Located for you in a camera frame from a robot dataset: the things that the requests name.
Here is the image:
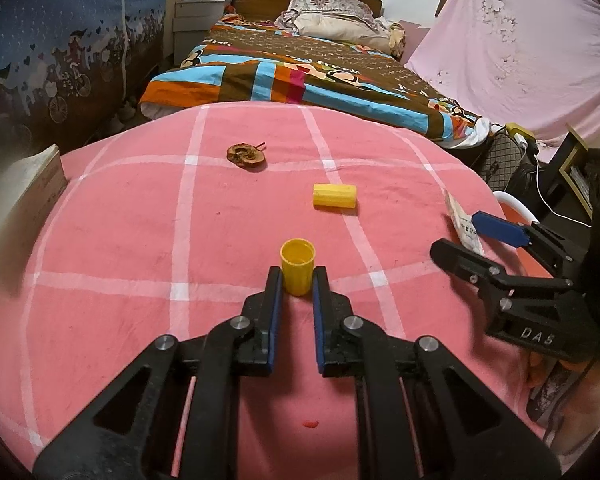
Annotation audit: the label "cream bedding bundle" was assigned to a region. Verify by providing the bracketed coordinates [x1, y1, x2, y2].
[386, 21, 407, 56]

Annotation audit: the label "yellow ribbed cylinder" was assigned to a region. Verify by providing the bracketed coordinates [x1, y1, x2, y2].
[313, 183, 357, 210]

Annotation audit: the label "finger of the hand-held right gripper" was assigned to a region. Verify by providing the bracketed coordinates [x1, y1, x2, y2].
[430, 239, 574, 307]
[471, 211, 576, 271]

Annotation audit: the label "pink checked cloth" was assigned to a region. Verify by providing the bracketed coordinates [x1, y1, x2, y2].
[0, 102, 538, 480]

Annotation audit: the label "floral pillow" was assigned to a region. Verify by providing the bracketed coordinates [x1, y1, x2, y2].
[275, 0, 381, 27]

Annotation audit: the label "black bag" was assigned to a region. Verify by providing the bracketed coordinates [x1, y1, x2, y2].
[509, 159, 548, 197]

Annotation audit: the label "white charger cable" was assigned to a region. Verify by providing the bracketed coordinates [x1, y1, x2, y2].
[529, 152, 594, 219]

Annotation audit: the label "cardboard box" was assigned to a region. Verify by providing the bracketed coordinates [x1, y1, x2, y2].
[0, 144, 69, 273]

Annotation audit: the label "blue fabric wardrobe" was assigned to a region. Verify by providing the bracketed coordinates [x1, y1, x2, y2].
[0, 0, 172, 161]

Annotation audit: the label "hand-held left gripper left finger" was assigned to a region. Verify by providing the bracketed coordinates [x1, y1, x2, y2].
[32, 266, 284, 480]

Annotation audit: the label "shoes under wardrobe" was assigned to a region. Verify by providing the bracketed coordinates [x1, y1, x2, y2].
[111, 99, 142, 127]

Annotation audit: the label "white and red basin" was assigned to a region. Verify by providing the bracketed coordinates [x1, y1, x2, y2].
[492, 191, 553, 281]

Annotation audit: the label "yellow power strip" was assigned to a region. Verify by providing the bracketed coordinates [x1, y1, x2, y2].
[504, 122, 537, 145]

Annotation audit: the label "checked pattern handbag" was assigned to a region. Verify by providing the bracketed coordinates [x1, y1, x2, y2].
[480, 132, 527, 187]

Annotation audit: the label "brown dried apple core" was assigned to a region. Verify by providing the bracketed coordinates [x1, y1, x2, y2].
[226, 141, 268, 171]

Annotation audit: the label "white printed packet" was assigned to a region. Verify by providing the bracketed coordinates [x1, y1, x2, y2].
[444, 189, 486, 257]

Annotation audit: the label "hanging pink sheet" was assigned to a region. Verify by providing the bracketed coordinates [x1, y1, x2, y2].
[405, 0, 600, 147]

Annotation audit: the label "wooden desk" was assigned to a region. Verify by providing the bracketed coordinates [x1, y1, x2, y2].
[559, 125, 598, 213]

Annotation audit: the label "yellow plastic cup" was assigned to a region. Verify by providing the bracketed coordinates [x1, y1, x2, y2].
[280, 239, 317, 296]

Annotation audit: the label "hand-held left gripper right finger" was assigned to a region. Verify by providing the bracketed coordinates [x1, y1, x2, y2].
[312, 266, 563, 480]

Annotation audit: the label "white nightstand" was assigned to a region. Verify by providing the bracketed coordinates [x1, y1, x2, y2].
[172, 0, 217, 63]

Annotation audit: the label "person's right hand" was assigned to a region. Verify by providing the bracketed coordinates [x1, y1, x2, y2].
[545, 366, 600, 458]

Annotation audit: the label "bed with colourful blanket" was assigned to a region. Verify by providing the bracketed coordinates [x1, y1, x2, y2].
[139, 14, 492, 149]

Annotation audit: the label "cream pillow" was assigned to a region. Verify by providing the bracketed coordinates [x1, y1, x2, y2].
[292, 12, 392, 45]

